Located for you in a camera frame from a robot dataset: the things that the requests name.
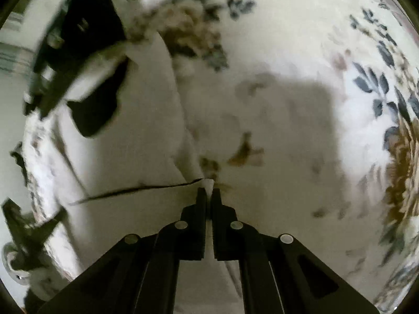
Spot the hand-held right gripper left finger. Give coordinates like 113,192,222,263
37,188,208,314

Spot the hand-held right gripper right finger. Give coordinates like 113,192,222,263
210,188,381,314

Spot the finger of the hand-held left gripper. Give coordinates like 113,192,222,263
22,44,126,121
66,55,129,138

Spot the white garment with black trim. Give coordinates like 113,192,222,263
24,31,217,288

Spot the floral bedsheet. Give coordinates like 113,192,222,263
20,0,419,314

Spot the white round object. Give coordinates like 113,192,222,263
2,242,31,283

